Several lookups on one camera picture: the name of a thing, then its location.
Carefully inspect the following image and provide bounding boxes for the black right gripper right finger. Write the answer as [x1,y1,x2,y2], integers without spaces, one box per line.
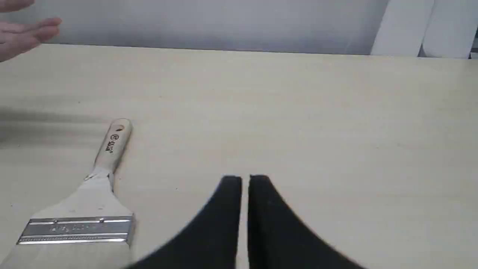
[248,175,361,269]

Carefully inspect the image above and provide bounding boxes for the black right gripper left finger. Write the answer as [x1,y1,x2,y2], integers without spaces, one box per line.
[129,175,242,269]

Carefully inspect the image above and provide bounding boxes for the wide wooden paint brush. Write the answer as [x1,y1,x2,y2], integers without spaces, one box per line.
[1,118,135,269]

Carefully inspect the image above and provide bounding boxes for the person's bare hand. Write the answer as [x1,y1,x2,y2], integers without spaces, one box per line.
[0,17,62,62]

